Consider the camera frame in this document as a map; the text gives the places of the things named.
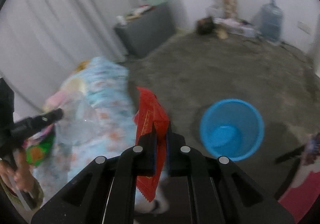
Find dark brown box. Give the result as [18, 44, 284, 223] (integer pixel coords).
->
[196, 17, 215, 35]

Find red snack packet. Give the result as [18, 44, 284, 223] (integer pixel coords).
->
[134, 87, 169, 202]

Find blue water jug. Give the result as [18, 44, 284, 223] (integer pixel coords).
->
[259, 0, 283, 43]

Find blue plastic trash bin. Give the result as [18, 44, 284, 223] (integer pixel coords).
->
[199, 99, 265, 161]

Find person's left hand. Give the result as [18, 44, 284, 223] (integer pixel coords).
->
[1, 149, 35, 193]

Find grey cabinet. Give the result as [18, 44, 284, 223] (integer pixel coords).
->
[114, 3, 176, 58]

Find green snack bag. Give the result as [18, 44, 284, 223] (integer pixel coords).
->
[25, 130, 55, 167]

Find pink floral clothing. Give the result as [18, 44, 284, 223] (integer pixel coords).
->
[278, 134, 319, 223]

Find floral blue tablecloth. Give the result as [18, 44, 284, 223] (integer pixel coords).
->
[32, 57, 137, 204]

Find grey curtain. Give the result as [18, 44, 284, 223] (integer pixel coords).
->
[0, 0, 187, 117]

